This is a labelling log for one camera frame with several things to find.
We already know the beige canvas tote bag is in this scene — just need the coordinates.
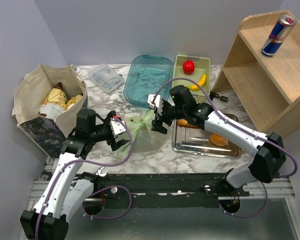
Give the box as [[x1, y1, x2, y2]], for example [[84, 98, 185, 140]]
[[12, 64, 88, 158]]

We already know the yellow banana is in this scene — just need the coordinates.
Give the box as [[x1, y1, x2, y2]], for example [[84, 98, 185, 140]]
[[187, 73, 207, 92]]

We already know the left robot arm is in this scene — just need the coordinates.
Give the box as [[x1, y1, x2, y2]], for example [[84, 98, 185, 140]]
[[20, 109, 129, 240]]

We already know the bread loaf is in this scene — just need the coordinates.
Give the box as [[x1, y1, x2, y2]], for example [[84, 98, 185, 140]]
[[177, 119, 199, 129]]

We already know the wooden shelf unit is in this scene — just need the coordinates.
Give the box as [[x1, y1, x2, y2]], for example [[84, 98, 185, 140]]
[[212, 10, 300, 137]]

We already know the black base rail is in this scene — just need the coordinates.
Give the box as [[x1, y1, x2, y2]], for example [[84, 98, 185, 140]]
[[78, 172, 250, 210]]

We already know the red bull can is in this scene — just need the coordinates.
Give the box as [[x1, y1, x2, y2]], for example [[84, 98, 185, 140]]
[[261, 15, 297, 57]]

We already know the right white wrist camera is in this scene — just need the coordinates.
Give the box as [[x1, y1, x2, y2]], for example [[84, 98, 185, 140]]
[[147, 94, 164, 115]]

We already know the green plastic grocery bag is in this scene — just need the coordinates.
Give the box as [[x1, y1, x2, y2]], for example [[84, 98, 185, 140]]
[[123, 109, 171, 153]]

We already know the red apple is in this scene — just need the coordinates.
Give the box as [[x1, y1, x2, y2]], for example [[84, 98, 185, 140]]
[[182, 60, 195, 75]]

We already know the clear plastic compartment box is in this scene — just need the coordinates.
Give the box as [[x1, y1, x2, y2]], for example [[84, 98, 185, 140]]
[[87, 63, 125, 95]]

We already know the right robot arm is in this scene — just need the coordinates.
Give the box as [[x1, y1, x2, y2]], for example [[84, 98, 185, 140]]
[[147, 85, 286, 196]]

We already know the teal transparent plastic container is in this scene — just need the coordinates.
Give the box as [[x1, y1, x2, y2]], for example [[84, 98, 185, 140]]
[[123, 55, 174, 109]]

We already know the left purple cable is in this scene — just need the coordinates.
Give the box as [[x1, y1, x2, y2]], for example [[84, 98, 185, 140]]
[[34, 117, 134, 238]]

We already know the glazed donut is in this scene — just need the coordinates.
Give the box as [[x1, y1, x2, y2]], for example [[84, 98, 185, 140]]
[[209, 133, 228, 147]]

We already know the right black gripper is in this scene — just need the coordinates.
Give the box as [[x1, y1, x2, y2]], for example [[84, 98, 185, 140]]
[[151, 100, 187, 134]]

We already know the metal tray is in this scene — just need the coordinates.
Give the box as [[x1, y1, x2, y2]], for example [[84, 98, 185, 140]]
[[171, 122, 242, 158]]

